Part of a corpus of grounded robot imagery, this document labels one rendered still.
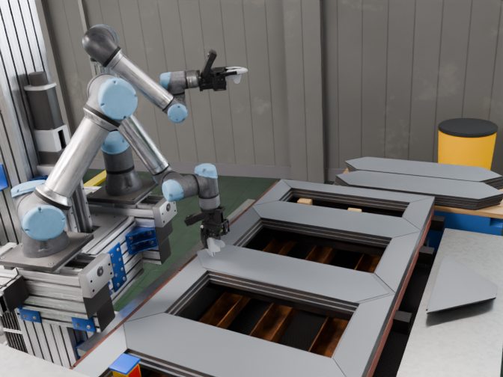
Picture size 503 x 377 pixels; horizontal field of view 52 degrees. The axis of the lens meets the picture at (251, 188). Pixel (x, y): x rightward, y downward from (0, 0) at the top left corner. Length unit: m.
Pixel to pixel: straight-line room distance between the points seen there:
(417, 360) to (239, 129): 3.52
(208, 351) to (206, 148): 3.66
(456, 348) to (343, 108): 3.12
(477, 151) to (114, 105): 2.98
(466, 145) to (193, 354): 2.91
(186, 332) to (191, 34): 3.56
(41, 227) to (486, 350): 1.36
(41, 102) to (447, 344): 1.53
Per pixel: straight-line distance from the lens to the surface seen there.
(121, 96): 1.56
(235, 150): 4.92
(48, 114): 1.92
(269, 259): 1.90
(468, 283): 1.94
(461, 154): 4.02
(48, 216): 1.60
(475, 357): 1.70
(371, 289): 1.74
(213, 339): 1.56
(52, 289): 1.85
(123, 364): 1.50
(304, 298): 1.73
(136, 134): 1.77
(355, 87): 4.48
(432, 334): 1.75
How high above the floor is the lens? 1.84
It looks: 23 degrees down
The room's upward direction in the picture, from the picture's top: 5 degrees counter-clockwise
